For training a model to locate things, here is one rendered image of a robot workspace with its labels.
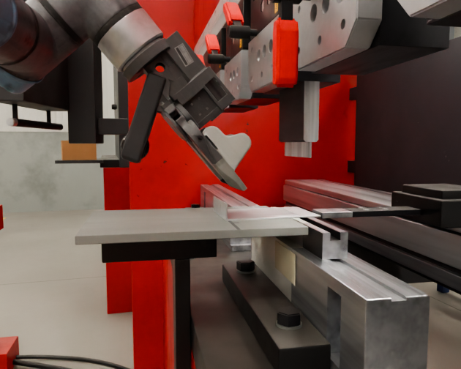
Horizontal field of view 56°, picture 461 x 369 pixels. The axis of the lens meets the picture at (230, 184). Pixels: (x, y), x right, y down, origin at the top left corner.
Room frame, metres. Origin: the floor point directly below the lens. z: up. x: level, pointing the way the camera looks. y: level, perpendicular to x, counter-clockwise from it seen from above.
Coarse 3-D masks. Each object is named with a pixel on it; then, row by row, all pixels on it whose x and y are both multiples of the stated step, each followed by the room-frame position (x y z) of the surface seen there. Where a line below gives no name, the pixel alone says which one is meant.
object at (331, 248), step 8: (304, 224) 0.52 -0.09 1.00; (312, 224) 0.55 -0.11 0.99; (320, 224) 0.53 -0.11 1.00; (328, 224) 0.52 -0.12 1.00; (312, 232) 0.50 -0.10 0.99; (320, 232) 0.48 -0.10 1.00; (328, 232) 0.47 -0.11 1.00; (336, 232) 0.48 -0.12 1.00; (344, 232) 0.48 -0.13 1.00; (304, 240) 0.52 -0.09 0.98; (312, 240) 0.50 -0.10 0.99; (320, 240) 0.48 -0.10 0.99; (328, 240) 0.47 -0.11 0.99; (336, 240) 0.47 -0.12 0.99; (344, 240) 0.47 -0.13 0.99; (312, 248) 0.50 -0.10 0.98; (320, 248) 0.48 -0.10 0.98; (328, 248) 0.47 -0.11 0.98; (336, 248) 0.47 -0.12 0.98; (344, 248) 0.48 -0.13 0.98; (320, 256) 0.48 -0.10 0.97; (328, 256) 0.47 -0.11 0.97; (336, 256) 0.47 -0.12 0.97; (344, 256) 0.47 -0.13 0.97
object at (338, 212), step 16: (400, 192) 0.67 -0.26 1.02; (416, 192) 0.64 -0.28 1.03; (432, 192) 0.60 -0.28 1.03; (448, 192) 0.58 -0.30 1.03; (336, 208) 0.62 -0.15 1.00; (352, 208) 0.62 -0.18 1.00; (368, 208) 0.62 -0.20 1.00; (384, 208) 0.62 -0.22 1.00; (400, 208) 0.62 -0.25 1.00; (416, 208) 0.62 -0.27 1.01; (432, 208) 0.59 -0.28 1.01; (448, 208) 0.57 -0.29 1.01; (432, 224) 0.58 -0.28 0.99; (448, 224) 0.57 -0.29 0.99
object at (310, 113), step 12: (300, 84) 0.56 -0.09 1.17; (312, 84) 0.55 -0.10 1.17; (288, 96) 0.60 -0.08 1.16; (300, 96) 0.56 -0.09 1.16; (312, 96) 0.55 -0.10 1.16; (288, 108) 0.60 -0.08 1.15; (300, 108) 0.56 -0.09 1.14; (312, 108) 0.55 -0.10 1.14; (288, 120) 0.60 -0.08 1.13; (300, 120) 0.56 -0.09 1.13; (312, 120) 0.55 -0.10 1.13; (288, 132) 0.60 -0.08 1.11; (300, 132) 0.56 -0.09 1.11; (312, 132) 0.55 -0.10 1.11; (288, 144) 0.63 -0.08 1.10; (300, 144) 0.58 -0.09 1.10; (300, 156) 0.58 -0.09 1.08
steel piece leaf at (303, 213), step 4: (284, 208) 0.64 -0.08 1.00; (288, 208) 0.64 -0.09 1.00; (292, 208) 0.64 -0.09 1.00; (296, 208) 0.64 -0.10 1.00; (300, 208) 0.64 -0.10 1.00; (292, 212) 0.60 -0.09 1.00; (296, 212) 0.60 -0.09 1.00; (300, 212) 0.60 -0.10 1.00; (304, 212) 0.60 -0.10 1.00; (308, 212) 0.60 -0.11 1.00; (312, 212) 0.60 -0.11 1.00; (300, 216) 0.57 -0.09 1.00; (304, 216) 0.57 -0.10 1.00; (308, 216) 0.57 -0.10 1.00; (312, 216) 0.57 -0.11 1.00; (316, 216) 0.57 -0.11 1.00; (320, 216) 0.57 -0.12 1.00
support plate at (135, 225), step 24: (96, 216) 0.58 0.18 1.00; (120, 216) 0.58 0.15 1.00; (144, 216) 0.58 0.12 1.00; (168, 216) 0.58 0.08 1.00; (192, 216) 0.58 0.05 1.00; (216, 216) 0.58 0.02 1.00; (96, 240) 0.46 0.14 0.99; (120, 240) 0.46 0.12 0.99; (144, 240) 0.47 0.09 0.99; (168, 240) 0.47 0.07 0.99
